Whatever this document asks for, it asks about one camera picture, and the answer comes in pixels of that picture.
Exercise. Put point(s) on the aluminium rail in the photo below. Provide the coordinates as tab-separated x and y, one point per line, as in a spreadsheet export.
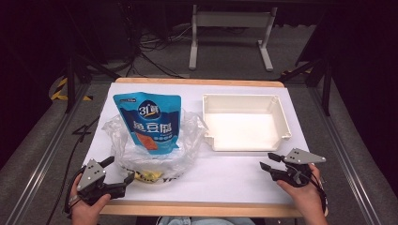
344	156
43	159

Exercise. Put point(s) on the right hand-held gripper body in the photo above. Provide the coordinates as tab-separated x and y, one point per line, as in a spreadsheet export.
300	157

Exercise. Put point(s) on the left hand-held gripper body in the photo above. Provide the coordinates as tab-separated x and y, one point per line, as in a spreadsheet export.
91	175

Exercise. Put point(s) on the blue snack pouch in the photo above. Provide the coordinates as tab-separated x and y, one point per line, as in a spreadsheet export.
153	122

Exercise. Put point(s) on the white paper sheet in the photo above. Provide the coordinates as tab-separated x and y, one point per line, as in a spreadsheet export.
219	178

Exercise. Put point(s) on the clear plastic bag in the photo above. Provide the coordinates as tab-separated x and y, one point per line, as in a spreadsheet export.
184	140

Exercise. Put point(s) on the white plastic bin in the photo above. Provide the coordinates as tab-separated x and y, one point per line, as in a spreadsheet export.
244	128

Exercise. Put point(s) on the yellow black hazard tape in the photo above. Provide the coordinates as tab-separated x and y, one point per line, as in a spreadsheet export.
59	90

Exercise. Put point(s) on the black metal stand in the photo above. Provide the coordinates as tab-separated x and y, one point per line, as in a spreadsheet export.
327	84
71	84

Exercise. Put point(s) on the person's right hand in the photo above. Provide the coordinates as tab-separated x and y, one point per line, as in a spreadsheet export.
308	200

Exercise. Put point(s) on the white metal table frame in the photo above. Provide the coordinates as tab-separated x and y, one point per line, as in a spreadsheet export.
231	19

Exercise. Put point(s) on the person's left hand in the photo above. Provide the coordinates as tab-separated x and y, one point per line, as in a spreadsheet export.
87	212

